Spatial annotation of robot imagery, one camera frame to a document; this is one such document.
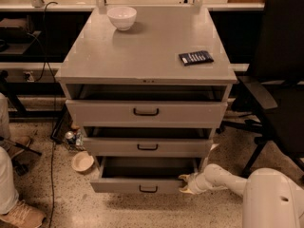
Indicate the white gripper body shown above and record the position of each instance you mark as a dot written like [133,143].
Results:
[199,182]

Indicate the person leg light trousers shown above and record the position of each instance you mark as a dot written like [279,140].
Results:
[8,194]

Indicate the grey drawer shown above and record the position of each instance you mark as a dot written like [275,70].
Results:
[143,175]
[146,114]
[143,147]

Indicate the wall power outlet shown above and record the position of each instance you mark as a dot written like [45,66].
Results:
[28,76]

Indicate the grey bottom drawer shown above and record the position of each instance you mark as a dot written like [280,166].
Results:
[143,175]

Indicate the grey top drawer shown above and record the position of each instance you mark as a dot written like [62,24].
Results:
[146,114]

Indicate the white ceramic bowl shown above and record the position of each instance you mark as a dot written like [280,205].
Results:
[122,18]

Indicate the grey middle drawer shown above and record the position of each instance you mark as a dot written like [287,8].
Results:
[143,147]

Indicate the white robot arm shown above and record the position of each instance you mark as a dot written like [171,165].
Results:
[269,198]

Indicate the soda can on floor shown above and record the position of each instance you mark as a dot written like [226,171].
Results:
[70,137]

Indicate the black office chair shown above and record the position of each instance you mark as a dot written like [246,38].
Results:
[272,87]

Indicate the dark blue snack packet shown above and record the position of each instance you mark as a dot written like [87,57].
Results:
[195,58]

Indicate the grey drawer cabinet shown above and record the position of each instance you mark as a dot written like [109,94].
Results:
[143,64]

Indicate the tan sneaker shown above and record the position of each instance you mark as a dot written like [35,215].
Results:
[23,215]

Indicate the beige bowl on floor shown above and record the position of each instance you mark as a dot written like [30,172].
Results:
[82,161]

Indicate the clear plastic bottle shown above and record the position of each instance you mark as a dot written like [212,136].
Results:
[79,138]

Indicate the black stick on floor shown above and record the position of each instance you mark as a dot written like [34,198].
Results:
[6,143]

